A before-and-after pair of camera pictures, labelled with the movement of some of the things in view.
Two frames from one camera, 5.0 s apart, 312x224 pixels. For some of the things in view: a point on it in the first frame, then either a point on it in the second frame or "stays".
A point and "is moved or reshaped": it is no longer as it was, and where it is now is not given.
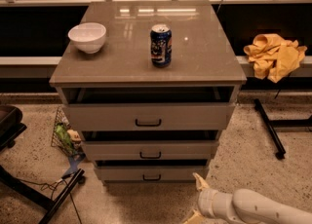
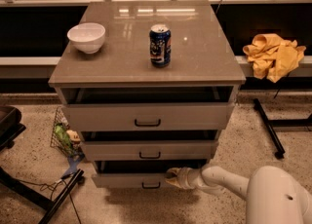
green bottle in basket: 61,130 stays
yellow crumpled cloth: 274,57 stays
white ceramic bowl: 89,37 stays
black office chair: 10,125 stays
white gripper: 205,202 → 183,177
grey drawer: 151,170 is moved or reshaped
